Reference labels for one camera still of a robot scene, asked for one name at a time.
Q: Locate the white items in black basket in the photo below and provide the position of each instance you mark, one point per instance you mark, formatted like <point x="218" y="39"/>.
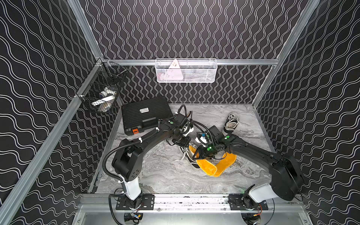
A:
<point x="106" y="100"/>

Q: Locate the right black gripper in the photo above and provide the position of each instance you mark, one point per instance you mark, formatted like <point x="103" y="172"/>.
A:
<point x="202" y="155"/>

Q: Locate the yellow insole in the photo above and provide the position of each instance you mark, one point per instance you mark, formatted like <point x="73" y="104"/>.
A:
<point x="224" y="163"/>
<point x="208" y="167"/>

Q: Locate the black plastic tool case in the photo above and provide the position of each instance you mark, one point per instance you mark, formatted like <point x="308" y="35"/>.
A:
<point x="142" y="115"/>

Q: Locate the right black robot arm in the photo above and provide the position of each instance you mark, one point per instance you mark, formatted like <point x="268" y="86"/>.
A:
<point x="286" y="175"/>

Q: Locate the aluminium front rail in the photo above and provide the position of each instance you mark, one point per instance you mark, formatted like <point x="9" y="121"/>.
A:
<point x="186" y="203"/>

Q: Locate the black white sneaker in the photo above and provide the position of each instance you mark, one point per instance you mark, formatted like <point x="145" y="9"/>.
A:
<point x="186" y="156"/>
<point x="231" y="123"/>

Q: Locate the black wire wall basket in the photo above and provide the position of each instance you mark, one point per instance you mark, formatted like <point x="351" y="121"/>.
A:
<point x="109" y="75"/>

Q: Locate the pink triangular card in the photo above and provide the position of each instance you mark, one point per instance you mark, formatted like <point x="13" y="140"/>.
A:
<point x="174" y="72"/>

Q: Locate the white wire wall basket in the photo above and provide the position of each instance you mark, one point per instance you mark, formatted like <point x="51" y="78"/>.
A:
<point x="194" y="70"/>

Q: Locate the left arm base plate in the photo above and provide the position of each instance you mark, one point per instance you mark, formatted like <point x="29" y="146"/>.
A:
<point x="135" y="202"/>

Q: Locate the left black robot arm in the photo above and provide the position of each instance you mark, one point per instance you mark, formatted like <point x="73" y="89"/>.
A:
<point x="128" y="157"/>

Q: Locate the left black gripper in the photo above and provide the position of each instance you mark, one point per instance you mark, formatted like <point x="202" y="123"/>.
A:
<point x="182" y="141"/>

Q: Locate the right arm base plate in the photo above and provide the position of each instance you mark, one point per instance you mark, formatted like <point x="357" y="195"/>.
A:
<point x="238" y="202"/>

